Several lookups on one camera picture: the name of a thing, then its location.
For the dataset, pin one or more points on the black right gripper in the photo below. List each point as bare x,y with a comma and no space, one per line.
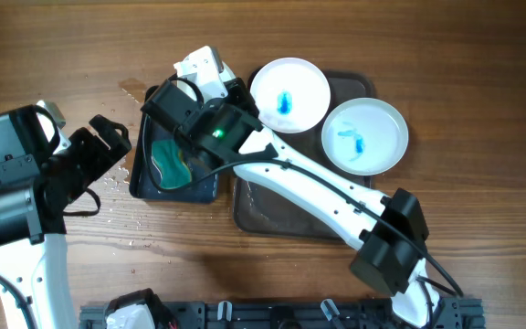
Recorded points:
172,102

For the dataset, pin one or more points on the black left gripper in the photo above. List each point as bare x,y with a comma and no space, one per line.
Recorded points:
102,158

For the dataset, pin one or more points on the green yellow sponge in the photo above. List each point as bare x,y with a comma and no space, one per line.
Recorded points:
168,158

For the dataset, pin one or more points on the white plate blue stain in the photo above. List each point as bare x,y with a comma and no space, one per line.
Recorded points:
292,95

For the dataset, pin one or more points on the pale blue rimmed plate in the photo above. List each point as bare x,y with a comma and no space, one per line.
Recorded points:
364,136

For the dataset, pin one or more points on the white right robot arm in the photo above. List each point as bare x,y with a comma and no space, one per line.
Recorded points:
388,233

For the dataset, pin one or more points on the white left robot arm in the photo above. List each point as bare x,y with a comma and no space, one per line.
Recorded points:
41,173

